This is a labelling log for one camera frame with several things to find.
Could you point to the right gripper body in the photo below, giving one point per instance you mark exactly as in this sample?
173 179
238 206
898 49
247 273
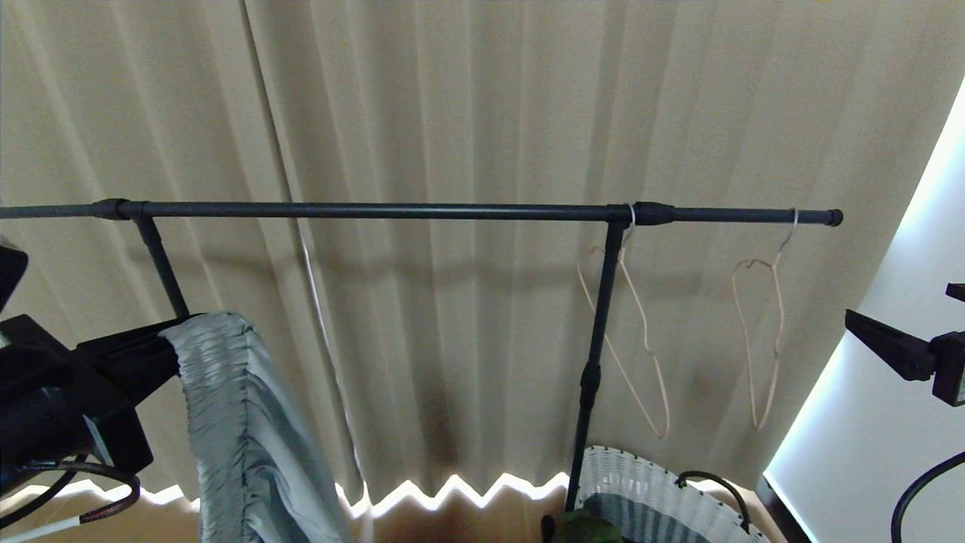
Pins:
951 369

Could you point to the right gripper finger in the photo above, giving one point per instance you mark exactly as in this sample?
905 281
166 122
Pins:
957 292
901 351

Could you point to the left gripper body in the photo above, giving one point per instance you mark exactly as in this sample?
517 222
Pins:
38 430

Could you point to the pink clothes hanger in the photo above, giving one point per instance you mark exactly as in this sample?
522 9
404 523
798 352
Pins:
666 411
782 332

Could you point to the pale grey shorts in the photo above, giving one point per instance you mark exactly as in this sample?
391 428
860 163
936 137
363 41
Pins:
241 422

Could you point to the white laundry basket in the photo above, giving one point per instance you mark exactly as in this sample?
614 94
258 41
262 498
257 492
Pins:
641 490

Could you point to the black clothes rack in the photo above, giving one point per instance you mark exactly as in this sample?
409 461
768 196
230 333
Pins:
377 210

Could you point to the green garment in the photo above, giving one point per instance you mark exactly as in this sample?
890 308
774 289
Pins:
588 528

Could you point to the beige curtain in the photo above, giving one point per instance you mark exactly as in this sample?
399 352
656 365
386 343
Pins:
452 90

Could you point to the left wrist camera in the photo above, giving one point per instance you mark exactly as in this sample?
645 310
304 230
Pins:
11 279

